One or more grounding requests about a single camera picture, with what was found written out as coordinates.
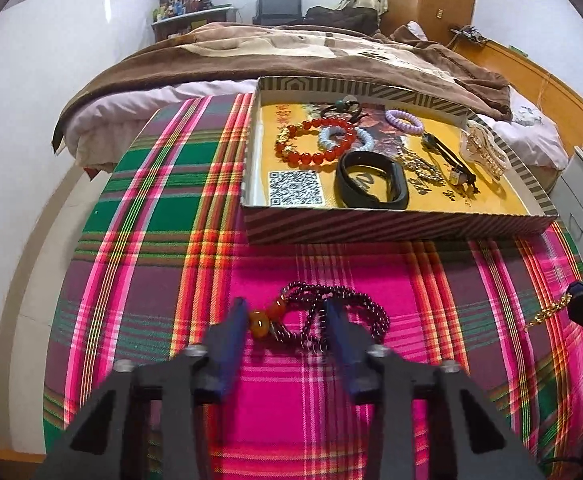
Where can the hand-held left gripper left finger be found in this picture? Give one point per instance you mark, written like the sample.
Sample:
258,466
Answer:
234,345

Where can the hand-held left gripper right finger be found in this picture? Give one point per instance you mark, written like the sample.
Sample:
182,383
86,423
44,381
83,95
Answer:
344,350

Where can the striped yellow cardboard box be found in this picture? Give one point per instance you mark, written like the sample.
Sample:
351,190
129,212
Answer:
321,230

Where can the grey drawer cabinet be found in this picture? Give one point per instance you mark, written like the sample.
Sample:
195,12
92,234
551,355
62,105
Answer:
581,210

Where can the pink plaid cloth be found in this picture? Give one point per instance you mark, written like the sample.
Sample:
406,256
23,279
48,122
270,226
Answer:
146,210

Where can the clear hair claw clip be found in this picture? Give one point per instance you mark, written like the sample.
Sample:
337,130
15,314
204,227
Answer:
481,152

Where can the wooden headboard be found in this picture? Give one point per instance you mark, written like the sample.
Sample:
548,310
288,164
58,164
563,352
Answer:
546,90

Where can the bed with white sheet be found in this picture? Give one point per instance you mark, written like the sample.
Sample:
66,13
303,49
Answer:
121,115

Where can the bed with brown blanket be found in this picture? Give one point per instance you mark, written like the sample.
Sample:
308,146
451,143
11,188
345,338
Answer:
221,55

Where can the dark wooden desk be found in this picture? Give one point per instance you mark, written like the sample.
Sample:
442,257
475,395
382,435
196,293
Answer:
191,27

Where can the dark brown cloth heap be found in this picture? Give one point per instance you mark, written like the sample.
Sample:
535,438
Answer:
341,20

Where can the row of colourful desk clutter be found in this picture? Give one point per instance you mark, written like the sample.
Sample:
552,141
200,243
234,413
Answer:
176,7

